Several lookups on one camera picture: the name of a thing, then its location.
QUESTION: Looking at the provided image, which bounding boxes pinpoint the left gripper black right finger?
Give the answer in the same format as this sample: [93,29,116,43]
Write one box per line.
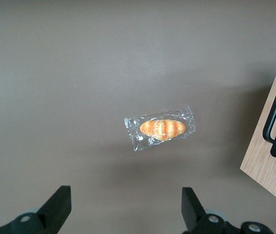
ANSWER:
[181,187,273,234]

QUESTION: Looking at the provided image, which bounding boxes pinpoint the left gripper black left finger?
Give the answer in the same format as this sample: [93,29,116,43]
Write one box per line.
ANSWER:
[0,185,72,234]

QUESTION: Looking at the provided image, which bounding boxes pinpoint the light wooden drawer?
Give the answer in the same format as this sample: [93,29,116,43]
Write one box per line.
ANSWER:
[239,35,276,207]

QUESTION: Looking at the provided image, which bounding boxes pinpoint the plastic wrapped bread roll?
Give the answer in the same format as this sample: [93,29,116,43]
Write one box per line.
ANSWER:
[124,105,196,153]

